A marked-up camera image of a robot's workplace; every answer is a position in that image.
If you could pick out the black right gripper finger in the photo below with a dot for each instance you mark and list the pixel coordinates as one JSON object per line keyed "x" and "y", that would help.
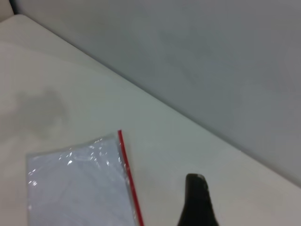
{"x": 197, "y": 202}

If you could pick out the clear zip bag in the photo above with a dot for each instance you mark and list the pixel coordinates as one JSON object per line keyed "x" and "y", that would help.
{"x": 77, "y": 183}

